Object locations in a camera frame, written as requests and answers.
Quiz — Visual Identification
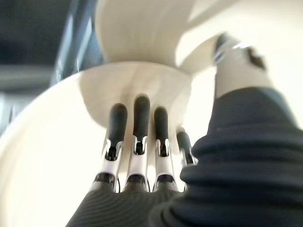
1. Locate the cream ceramic plate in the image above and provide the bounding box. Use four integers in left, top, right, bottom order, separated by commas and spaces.
0, 61, 215, 227
94, 0, 303, 95

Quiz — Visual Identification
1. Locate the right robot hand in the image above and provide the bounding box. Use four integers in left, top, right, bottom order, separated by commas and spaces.
63, 32, 303, 227

